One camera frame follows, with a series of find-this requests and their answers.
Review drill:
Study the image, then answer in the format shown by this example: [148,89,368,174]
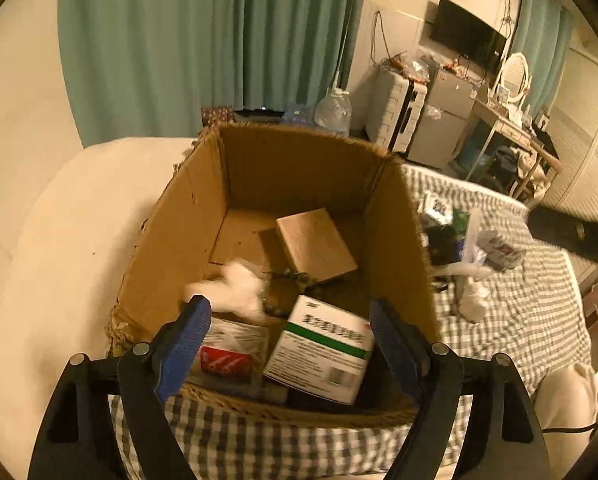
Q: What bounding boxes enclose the large clear water bottle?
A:
[313,87,354,137]

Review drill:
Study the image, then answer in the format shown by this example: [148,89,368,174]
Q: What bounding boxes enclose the red white sachet packet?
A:
[186,317,271,395]

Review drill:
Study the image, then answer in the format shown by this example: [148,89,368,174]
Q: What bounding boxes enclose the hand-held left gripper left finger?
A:
[26,294,213,480]

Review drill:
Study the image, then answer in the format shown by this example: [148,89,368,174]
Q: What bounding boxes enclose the wide green curtain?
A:
[58,0,370,146]

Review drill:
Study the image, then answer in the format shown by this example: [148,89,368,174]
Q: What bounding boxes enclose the small brown cardboard box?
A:
[275,207,360,285]

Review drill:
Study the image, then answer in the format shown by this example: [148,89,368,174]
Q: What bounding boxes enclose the patterned gift box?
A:
[201,106,236,127]

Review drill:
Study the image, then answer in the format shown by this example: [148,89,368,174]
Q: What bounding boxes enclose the grey mini fridge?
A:
[408,67,480,170]

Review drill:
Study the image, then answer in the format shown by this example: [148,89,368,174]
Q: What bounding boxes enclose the grey white checkered bedsheet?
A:
[109,162,596,468]

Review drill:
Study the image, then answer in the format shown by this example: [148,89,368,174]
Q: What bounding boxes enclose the dark pouch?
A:
[424,225,467,266]

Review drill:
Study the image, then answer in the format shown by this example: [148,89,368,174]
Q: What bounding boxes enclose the dark bead bracelet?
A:
[261,267,325,318]

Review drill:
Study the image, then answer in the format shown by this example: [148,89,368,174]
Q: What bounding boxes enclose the white green medicine box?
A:
[263,294,376,406]

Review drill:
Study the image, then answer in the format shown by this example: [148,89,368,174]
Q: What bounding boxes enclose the white desk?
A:
[459,99,562,197]

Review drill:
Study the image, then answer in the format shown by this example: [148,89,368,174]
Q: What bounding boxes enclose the white plastic bottle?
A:
[436,260,494,324]

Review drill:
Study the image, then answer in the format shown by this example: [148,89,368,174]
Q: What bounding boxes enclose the green packet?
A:
[451,208,473,252]

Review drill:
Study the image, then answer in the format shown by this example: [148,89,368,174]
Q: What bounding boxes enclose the clear wrapped bottle pack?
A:
[281,102,320,126]

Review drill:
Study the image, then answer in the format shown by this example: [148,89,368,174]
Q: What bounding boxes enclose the white fluffy toy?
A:
[186,259,271,321]

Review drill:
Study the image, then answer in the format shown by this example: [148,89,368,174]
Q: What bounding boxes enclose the black wall television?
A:
[430,0,508,63]

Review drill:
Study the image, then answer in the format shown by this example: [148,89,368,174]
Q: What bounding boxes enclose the small printed box in plastic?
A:
[479,230,528,272]

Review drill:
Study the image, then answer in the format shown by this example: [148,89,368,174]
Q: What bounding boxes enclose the narrow green curtain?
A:
[509,0,576,111]

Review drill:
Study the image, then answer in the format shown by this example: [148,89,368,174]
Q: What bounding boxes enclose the white ribbed suitcase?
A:
[366,67,430,155]

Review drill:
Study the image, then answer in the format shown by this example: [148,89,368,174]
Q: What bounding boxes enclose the black wall cable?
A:
[371,10,396,67]

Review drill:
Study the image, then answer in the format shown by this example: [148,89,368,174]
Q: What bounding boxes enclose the large cardboard box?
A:
[104,121,442,428]

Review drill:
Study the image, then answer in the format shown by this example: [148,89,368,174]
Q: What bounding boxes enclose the plastic bags clutter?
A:
[379,52,436,85]

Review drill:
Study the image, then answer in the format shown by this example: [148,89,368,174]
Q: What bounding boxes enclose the white cloth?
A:
[539,362,598,461]

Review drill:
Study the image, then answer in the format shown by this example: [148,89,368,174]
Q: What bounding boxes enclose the white oval vanity mirror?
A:
[494,52,534,107]

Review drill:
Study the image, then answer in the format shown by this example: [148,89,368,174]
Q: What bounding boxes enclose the white hanging cable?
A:
[333,20,351,92]

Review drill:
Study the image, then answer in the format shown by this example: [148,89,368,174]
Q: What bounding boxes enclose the white black printed packet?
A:
[419,194,454,229]

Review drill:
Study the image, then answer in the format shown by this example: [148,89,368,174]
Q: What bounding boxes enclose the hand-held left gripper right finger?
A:
[369,299,552,480]

